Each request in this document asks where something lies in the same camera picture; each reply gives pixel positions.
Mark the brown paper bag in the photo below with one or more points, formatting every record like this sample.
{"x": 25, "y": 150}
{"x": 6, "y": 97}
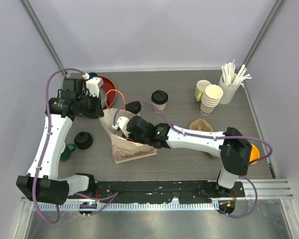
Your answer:
{"x": 124, "y": 148}

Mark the red round tray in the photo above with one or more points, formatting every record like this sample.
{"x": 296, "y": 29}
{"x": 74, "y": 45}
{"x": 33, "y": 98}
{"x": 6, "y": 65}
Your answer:
{"x": 107, "y": 84}

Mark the yellow-green mug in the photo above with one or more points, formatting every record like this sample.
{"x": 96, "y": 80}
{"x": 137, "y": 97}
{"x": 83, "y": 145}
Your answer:
{"x": 200, "y": 89}

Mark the dark blue mug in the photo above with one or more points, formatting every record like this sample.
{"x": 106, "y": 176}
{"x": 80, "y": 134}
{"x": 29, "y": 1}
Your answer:
{"x": 92, "y": 75}

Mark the white straw holder cup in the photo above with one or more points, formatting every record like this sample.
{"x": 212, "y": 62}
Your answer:
{"x": 228, "y": 91}

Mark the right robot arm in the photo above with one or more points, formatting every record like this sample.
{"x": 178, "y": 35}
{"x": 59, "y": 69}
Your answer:
{"x": 233, "y": 149}

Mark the aluminium rail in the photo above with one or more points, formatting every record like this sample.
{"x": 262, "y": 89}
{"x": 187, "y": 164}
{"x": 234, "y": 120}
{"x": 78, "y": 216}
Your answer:
{"x": 254, "y": 191}

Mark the stack of black lids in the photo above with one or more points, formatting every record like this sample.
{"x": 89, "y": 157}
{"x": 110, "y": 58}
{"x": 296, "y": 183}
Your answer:
{"x": 83, "y": 140}

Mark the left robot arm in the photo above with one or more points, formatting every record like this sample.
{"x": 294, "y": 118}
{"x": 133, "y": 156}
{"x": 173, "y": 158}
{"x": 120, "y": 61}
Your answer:
{"x": 49, "y": 149}

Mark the black cup lid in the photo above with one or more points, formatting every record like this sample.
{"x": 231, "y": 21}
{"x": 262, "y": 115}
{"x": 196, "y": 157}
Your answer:
{"x": 159, "y": 97}
{"x": 133, "y": 107}

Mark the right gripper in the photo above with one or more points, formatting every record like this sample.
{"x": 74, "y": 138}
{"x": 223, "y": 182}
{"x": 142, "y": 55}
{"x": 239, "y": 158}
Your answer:
{"x": 130, "y": 136}

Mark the orange bowl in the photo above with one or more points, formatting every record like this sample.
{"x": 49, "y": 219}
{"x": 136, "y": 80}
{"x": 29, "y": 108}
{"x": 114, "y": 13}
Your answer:
{"x": 255, "y": 154}

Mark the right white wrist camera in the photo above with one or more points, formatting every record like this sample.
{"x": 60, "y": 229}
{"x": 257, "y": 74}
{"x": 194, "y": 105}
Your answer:
{"x": 121, "y": 124}

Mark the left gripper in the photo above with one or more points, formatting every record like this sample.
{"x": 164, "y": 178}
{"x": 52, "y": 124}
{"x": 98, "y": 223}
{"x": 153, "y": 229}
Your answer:
{"x": 98, "y": 111}

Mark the bundle of wrapped straws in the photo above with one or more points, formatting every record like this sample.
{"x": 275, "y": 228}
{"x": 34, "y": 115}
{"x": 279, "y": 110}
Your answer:
{"x": 230, "y": 77}

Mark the teal mug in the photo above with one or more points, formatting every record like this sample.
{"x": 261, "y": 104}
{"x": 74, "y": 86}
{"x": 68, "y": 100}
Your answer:
{"x": 68, "y": 149}

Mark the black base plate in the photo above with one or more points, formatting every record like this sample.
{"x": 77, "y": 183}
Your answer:
{"x": 159, "y": 192}

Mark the stack of paper cups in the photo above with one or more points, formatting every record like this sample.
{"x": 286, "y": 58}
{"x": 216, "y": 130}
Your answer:
{"x": 210, "y": 99}

